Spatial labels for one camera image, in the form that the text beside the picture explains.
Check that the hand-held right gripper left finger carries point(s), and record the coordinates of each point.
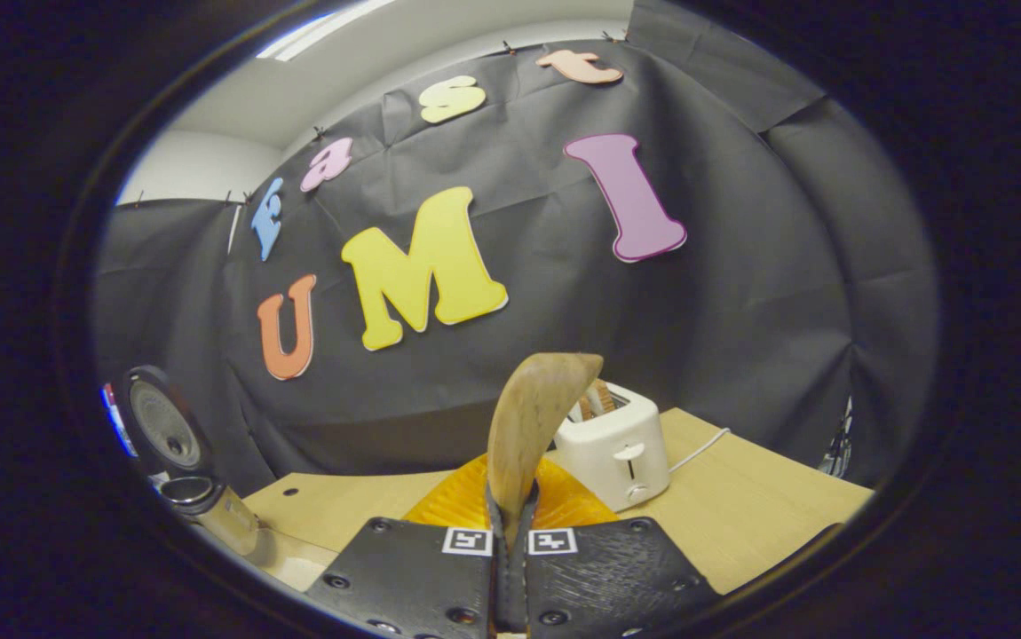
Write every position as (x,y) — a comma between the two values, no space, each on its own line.
(404,581)

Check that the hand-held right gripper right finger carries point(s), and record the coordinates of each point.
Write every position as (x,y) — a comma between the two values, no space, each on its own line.
(617,581)

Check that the wooden spoon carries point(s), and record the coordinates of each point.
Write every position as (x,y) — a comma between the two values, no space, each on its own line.
(533,417)

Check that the grey rice cooker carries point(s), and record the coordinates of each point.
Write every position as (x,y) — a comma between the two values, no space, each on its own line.
(173,430)

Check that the white toaster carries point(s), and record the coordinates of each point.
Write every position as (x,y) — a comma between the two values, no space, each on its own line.
(617,461)

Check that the bread slice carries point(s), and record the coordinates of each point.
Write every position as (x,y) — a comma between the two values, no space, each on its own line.
(597,399)

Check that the black backdrop cloth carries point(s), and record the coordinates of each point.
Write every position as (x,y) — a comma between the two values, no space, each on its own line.
(652,337)

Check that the metal backdrop stand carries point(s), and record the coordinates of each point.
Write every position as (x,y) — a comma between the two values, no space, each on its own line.
(837,444)

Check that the computer monitor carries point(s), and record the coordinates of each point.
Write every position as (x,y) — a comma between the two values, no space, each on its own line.
(118,422)

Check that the ceiling light panel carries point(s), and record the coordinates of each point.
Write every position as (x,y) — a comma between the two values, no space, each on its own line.
(315,31)

